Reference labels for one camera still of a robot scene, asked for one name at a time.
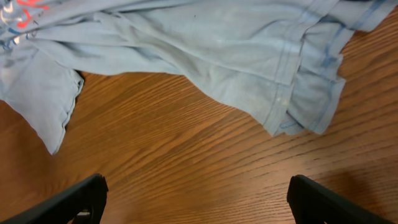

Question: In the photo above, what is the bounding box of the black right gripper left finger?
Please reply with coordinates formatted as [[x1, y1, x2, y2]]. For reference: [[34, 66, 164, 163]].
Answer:
[[1, 174, 108, 224]]

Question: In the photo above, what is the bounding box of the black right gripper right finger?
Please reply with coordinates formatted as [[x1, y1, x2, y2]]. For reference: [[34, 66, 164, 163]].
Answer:
[[287, 175, 393, 224]]

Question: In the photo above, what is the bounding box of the light blue printed t-shirt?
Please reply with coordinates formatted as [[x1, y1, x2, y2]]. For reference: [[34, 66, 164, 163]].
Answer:
[[1, 0, 397, 154]]

